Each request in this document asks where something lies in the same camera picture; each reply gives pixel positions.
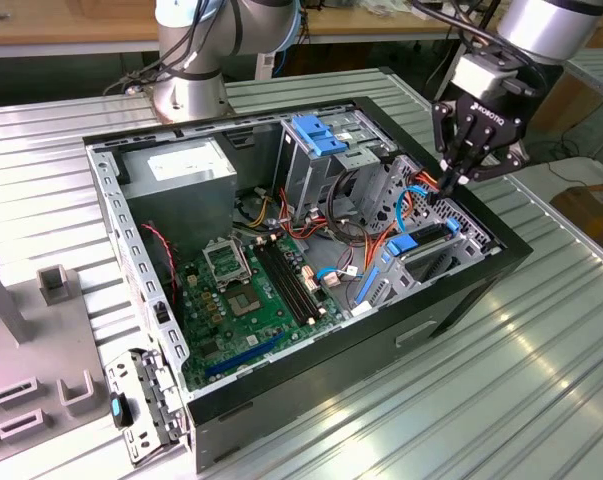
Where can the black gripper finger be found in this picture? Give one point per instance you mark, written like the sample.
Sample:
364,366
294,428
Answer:
501,162
443,130

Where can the hard disk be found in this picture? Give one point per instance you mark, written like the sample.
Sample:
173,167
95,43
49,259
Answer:
406,245

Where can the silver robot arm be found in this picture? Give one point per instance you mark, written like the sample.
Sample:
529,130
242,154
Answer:
261,25

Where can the brown cardboard box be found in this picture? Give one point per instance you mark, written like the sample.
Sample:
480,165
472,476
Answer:
591,210

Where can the blue drive bay latch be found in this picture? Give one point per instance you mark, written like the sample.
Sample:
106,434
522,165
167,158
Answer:
316,132

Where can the black open PC case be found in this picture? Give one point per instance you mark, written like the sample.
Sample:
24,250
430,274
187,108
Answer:
431,310

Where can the black RAM slot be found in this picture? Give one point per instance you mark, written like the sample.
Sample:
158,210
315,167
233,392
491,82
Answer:
276,280
293,275

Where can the grey power supply unit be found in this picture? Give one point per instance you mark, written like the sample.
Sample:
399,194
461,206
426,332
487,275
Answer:
181,200

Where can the blue expansion slot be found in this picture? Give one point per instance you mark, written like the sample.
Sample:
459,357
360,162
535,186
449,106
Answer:
246,354

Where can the green motherboard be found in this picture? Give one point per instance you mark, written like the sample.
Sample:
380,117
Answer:
216,325

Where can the wooden desk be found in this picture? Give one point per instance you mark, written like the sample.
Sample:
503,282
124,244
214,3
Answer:
56,25

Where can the silver rear port panel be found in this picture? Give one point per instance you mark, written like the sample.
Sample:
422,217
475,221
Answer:
146,400

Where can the black blue USB dongle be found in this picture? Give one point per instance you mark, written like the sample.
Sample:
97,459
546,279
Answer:
122,410

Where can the grey parts rack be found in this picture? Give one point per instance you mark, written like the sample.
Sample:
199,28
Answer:
41,340

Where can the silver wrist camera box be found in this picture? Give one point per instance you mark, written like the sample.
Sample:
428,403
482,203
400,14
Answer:
481,77

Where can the blue plastic bay rail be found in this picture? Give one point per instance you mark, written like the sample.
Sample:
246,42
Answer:
367,285

